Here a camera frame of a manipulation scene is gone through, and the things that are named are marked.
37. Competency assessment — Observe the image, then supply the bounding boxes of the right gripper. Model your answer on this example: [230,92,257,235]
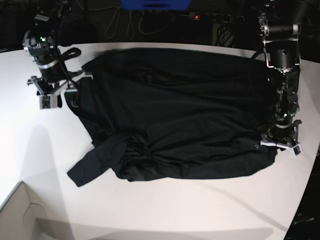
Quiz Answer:
[26,71,93,110]

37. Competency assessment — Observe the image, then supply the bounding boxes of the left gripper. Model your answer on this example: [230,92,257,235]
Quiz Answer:
[260,119,303,157]

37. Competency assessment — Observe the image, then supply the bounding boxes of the black t-shirt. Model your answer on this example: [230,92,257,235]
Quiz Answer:
[67,48,277,187]

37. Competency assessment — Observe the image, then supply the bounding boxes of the black power strip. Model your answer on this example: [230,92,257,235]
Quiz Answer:
[187,12,245,23]

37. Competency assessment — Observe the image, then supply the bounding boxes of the black cable bundle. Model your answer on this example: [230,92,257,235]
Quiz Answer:
[214,22,236,48]

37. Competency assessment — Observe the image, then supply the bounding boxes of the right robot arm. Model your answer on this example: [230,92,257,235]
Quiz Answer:
[22,0,93,110]

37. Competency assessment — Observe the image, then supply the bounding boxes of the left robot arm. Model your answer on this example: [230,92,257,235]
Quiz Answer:
[257,0,314,157]

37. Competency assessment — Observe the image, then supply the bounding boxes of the grey looped cable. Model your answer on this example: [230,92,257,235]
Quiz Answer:
[104,7,176,39]

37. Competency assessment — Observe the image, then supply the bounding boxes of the blue bin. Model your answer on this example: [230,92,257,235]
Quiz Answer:
[120,0,191,11]

